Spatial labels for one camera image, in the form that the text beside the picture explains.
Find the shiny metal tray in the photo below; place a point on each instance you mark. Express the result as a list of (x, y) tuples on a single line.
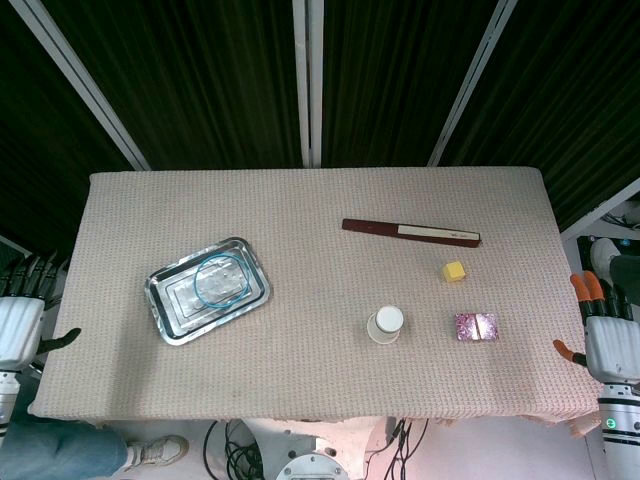
[(170, 310)]

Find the long dark red box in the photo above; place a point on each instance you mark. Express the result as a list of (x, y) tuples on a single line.
[(370, 227)]

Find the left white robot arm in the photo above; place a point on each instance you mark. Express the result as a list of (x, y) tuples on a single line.
[(6, 390)]

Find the white paper cup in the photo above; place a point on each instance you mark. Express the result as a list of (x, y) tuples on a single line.
[(385, 325)]

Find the white metal frame post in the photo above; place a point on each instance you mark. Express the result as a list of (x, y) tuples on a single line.
[(306, 85), (600, 207), (75, 75), (475, 85)]

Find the white sneaker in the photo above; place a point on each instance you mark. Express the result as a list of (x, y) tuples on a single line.
[(157, 450)]

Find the yellow cube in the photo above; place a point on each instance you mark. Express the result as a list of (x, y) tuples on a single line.
[(453, 272)]

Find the right orange-tipped robot hand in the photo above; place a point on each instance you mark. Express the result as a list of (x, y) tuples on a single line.
[(612, 350)]

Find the left black-fingered robot hand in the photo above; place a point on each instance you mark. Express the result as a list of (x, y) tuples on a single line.
[(20, 325)]

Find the grey round robot base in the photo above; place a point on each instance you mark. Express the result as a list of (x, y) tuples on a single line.
[(310, 467)]

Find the beige woven tablecloth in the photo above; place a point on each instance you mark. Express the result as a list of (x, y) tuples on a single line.
[(310, 300)]

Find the dark curtain panel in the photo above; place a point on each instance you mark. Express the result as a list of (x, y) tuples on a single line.
[(35, 150), (575, 90), (395, 80), (200, 85)]

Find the pink glitter box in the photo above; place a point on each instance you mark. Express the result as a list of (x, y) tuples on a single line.
[(467, 327)]

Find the blue jeans leg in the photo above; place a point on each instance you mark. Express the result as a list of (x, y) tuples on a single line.
[(60, 452)]

